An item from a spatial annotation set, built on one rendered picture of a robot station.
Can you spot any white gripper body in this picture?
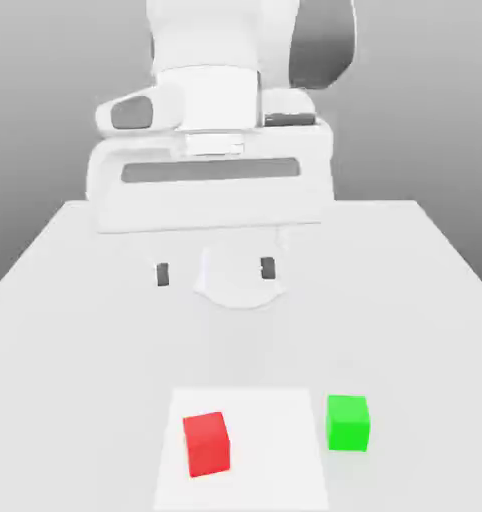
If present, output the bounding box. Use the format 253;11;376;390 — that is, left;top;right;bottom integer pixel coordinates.
85;118;335;236

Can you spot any small green cube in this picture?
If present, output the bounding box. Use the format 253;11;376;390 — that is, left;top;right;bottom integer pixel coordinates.
325;394;371;453

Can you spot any small red cube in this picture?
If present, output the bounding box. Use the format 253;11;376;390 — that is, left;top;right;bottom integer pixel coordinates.
182;410;231;479

